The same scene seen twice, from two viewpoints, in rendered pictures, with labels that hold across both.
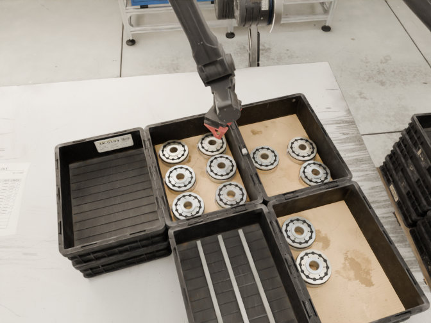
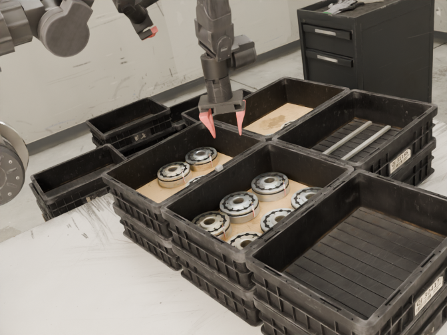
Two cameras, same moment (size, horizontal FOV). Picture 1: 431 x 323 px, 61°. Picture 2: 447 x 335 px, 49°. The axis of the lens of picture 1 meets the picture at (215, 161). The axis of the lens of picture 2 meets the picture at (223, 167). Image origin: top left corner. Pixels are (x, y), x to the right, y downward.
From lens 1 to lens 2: 1.49 m
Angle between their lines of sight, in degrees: 77
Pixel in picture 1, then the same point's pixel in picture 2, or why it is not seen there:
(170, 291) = not seen: hidden behind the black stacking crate
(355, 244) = (254, 128)
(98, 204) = (386, 278)
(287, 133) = (151, 195)
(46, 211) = not seen: outside the picture
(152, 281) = not seen: hidden behind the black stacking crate
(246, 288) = (347, 150)
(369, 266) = (267, 119)
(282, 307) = (341, 133)
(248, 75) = (12, 320)
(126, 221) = (376, 242)
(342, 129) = (102, 206)
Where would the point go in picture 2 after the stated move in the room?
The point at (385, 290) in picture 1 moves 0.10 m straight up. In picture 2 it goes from (280, 111) to (277, 86)
